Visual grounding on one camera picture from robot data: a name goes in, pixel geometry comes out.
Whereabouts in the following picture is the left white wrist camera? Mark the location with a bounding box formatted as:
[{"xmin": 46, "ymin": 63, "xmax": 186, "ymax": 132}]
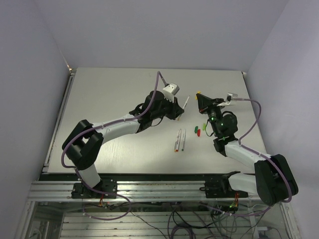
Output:
[{"xmin": 162, "ymin": 83, "xmax": 180, "ymax": 103}]

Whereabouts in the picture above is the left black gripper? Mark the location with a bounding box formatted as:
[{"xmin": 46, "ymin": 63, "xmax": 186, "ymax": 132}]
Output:
[{"xmin": 152, "ymin": 95, "xmax": 185, "ymax": 121}]

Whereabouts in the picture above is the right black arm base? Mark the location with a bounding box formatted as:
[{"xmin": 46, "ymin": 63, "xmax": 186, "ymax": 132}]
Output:
[{"xmin": 199, "ymin": 171, "xmax": 248, "ymax": 198}]

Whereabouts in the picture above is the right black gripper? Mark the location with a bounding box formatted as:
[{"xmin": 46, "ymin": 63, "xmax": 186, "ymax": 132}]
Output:
[{"xmin": 197, "ymin": 94, "xmax": 226, "ymax": 136}]

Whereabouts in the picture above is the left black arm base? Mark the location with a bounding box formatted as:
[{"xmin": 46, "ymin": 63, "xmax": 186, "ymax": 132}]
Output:
[{"xmin": 71, "ymin": 178, "xmax": 118, "ymax": 199}]

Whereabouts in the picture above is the green whiteboard marker pen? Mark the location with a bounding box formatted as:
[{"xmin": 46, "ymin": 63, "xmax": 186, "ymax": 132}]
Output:
[{"xmin": 181, "ymin": 129, "xmax": 186, "ymax": 151}]

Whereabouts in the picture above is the aluminium frame rail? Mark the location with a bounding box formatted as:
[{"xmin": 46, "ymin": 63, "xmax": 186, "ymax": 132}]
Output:
[{"xmin": 27, "ymin": 180, "xmax": 290, "ymax": 203}]

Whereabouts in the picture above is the red whiteboard marker pen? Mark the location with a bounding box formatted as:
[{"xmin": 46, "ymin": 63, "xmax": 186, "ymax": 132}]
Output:
[{"xmin": 175, "ymin": 129, "xmax": 182, "ymax": 152}]

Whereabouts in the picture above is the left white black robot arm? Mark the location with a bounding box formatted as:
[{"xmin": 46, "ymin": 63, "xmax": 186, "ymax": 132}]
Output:
[{"xmin": 61, "ymin": 91, "xmax": 184, "ymax": 198}]

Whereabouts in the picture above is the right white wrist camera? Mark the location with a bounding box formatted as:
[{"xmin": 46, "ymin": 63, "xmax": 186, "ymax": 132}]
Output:
[{"xmin": 217, "ymin": 93, "xmax": 238, "ymax": 107}]

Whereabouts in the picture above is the yellow whiteboard marker pen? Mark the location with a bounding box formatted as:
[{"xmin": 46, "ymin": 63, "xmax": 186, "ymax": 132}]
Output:
[{"xmin": 174, "ymin": 129, "xmax": 181, "ymax": 152}]

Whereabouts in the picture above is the orange whiteboard marker pen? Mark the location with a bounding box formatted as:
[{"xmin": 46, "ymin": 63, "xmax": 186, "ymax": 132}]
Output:
[{"xmin": 177, "ymin": 95, "xmax": 190, "ymax": 121}]

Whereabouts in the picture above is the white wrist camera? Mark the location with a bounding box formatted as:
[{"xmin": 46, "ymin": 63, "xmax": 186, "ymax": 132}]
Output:
[
  {"xmin": 217, "ymin": 93, "xmax": 238, "ymax": 107},
  {"xmin": 162, "ymin": 83, "xmax": 180, "ymax": 103}
]

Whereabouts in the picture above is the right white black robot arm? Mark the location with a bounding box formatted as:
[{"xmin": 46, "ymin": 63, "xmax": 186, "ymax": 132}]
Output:
[{"xmin": 196, "ymin": 93, "xmax": 299, "ymax": 206}]

